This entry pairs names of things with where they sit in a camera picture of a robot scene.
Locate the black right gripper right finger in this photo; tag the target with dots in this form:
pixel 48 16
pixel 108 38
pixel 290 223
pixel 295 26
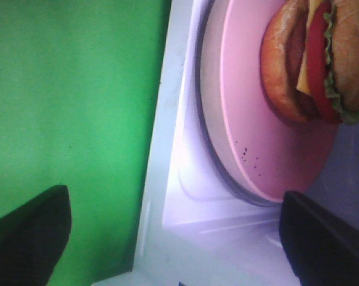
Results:
pixel 321 248

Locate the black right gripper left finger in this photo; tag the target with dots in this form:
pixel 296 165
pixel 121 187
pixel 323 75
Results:
pixel 34 236

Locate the pink round plate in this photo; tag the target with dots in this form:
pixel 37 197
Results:
pixel 273 155

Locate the burger with lettuce tomato cheese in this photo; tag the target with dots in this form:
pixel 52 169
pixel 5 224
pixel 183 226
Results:
pixel 309 61

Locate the white microwave oven body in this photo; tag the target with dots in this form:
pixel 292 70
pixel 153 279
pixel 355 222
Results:
pixel 192 230

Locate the glass microwave turntable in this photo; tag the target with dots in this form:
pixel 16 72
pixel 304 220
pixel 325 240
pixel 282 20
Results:
pixel 210 108

